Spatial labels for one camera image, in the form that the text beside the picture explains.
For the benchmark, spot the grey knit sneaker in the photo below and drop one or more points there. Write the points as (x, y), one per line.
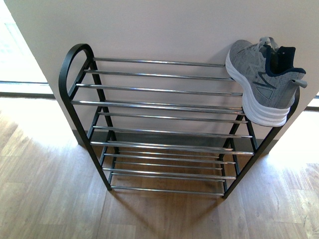
(269, 80)

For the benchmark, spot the black metal shoe rack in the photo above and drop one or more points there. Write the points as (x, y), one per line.
(161, 126)

